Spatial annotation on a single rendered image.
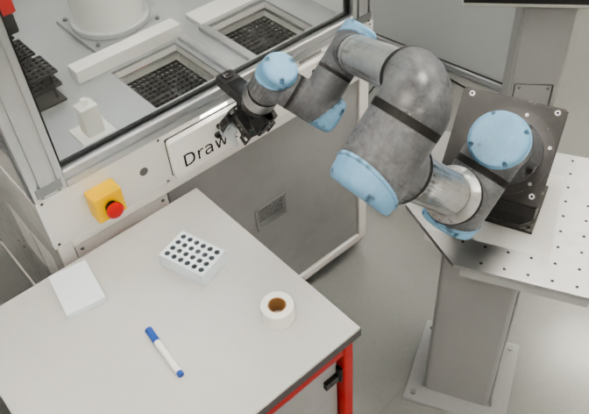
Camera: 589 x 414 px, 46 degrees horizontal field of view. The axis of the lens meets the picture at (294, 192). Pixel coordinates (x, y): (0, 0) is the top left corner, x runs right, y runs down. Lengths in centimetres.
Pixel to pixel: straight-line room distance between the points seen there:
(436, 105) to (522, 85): 135
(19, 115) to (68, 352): 49
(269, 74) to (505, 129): 46
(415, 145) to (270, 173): 102
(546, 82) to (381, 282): 86
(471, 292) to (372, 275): 74
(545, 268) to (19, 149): 112
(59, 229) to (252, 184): 58
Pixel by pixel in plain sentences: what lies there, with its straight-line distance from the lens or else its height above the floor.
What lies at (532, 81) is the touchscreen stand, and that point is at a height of 63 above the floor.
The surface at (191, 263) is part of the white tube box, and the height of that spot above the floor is 80.
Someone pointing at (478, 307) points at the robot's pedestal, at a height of 47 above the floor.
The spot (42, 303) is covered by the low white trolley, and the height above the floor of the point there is 76.
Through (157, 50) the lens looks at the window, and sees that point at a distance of 156.
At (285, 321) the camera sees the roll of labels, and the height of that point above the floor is 79.
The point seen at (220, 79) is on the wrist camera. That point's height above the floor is 107.
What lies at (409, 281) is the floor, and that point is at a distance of 251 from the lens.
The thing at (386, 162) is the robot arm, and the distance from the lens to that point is 100.
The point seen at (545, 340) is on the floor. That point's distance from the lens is 244.
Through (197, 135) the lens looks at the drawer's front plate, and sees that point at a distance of 168.
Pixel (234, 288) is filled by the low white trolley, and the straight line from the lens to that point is 153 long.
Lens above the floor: 196
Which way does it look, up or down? 44 degrees down
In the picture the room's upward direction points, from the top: 5 degrees counter-clockwise
